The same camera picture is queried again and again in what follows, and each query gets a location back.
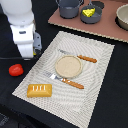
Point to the yellow toy cheese wedge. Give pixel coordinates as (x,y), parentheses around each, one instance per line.
(88,12)

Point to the red toy tomato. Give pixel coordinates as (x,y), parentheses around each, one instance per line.
(16,70)

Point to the orange toy bread loaf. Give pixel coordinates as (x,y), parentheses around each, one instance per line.
(39,90)

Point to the beige bowl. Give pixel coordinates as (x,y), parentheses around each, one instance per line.
(122,15)

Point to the beige woven placemat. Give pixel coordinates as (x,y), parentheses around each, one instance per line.
(69,103)

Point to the grey toy saucepan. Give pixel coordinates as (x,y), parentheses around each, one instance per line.
(95,17)

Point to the round beige toy plate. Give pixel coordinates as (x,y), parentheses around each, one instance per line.
(68,66)

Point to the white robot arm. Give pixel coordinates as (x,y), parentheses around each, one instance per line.
(22,23)

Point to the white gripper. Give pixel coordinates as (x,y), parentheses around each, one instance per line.
(27,40)

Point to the grey toy pot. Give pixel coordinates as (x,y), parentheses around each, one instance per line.
(69,8)

